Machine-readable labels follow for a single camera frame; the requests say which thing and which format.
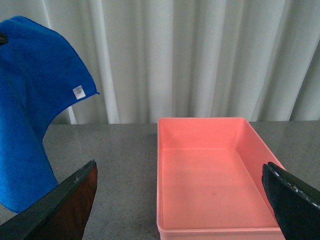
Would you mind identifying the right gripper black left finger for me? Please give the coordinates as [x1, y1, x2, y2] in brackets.
[0, 160, 98, 240]

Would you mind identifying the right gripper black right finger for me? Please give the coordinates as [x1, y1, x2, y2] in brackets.
[261, 162, 320, 240]

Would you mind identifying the blue microfiber cloth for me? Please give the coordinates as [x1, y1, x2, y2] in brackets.
[0, 16, 98, 213]

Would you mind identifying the pink plastic bin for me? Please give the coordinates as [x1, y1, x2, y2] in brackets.
[156, 117, 284, 240]

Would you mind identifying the white pleated curtain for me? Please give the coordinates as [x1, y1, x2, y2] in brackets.
[0, 0, 320, 124]

